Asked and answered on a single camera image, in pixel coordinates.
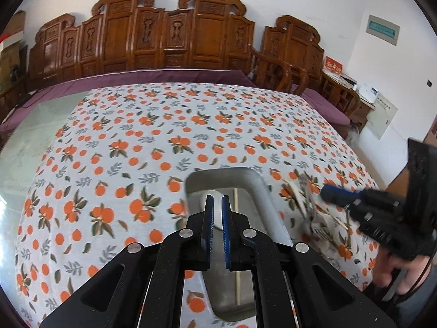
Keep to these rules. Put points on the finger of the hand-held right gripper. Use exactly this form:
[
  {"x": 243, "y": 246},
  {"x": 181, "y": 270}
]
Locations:
[
  {"x": 341, "y": 196},
  {"x": 375, "y": 225}
]

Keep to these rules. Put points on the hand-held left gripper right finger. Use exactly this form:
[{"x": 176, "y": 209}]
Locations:
[{"x": 225, "y": 222}]

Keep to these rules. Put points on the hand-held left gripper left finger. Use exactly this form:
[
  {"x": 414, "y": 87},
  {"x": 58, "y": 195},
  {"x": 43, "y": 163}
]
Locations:
[{"x": 208, "y": 218}]

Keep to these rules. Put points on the rectangular metal tray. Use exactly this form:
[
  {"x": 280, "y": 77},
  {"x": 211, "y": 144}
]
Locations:
[{"x": 252, "y": 191}]

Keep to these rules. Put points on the large white spoon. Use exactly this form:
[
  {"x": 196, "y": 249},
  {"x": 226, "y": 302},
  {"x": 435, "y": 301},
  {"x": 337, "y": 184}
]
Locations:
[{"x": 293, "y": 196}]

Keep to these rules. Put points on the person's right hand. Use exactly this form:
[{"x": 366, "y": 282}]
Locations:
[{"x": 396, "y": 266}]

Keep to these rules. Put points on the brown wooden cabinet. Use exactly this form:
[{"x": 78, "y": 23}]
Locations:
[{"x": 397, "y": 182}]

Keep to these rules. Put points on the purple armchair cushion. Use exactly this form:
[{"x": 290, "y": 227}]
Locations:
[{"x": 324, "y": 104}]

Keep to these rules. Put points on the orange print tablecloth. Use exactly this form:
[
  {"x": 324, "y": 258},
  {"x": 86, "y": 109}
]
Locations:
[{"x": 136, "y": 150}]

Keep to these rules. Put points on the white device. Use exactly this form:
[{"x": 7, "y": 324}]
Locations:
[{"x": 368, "y": 93}]

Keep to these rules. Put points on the wooden side table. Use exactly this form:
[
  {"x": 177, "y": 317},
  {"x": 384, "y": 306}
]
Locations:
[{"x": 341, "y": 90}]

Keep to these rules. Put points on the red box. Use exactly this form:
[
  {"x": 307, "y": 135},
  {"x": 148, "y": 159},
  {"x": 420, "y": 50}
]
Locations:
[{"x": 333, "y": 65}]

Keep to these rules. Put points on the purple bench cushion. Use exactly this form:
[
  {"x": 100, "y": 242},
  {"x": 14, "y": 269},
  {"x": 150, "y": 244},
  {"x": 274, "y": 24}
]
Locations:
[{"x": 170, "y": 75}]

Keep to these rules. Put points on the carved wooden armchair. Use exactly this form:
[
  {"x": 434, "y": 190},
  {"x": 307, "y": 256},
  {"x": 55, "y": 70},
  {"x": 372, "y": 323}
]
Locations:
[{"x": 293, "y": 47}]

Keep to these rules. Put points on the carved wooden bench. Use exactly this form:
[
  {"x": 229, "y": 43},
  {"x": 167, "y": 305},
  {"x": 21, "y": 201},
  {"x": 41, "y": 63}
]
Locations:
[{"x": 153, "y": 41}]

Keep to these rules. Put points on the stacked cardboard boxes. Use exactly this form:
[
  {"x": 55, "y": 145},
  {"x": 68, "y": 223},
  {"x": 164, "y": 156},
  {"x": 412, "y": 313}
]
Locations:
[{"x": 12, "y": 51}]

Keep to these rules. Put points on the beige wall panel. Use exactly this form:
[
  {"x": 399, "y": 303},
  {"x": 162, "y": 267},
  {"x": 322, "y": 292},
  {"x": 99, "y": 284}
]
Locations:
[{"x": 384, "y": 118}]

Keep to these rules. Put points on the grey wall panel box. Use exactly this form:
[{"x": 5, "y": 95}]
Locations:
[{"x": 382, "y": 29}]

